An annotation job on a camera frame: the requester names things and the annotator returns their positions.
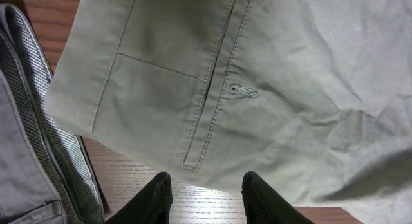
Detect folded grey shorts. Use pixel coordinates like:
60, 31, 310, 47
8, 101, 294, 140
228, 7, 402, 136
1, 3, 104, 223

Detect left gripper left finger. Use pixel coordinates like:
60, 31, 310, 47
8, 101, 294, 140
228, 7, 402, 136
104, 172, 173, 224

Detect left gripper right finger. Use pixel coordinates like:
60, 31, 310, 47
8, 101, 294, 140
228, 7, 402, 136
241, 171, 314, 224

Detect khaki shorts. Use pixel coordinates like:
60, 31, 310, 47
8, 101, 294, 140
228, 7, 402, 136
45, 0, 411, 223

